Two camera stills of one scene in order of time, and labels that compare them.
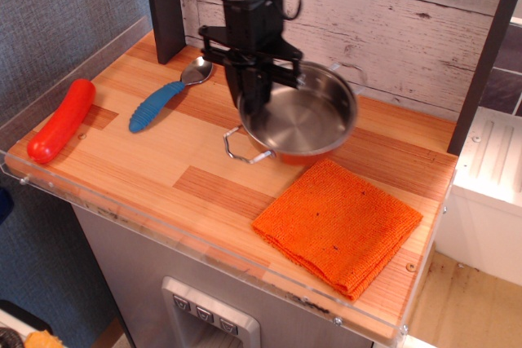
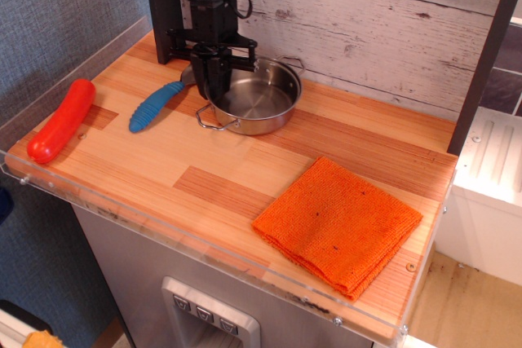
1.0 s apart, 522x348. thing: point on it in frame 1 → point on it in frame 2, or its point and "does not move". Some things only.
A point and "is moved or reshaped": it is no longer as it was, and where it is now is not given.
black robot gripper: x=253 y=33 → x=214 y=24
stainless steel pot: x=305 y=125 is moved or reshaped
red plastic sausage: x=49 y=138 does not move
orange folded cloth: x=337 y=226 does not move
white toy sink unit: x=482 y=225 does not move
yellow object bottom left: x=43 y=339 does not move
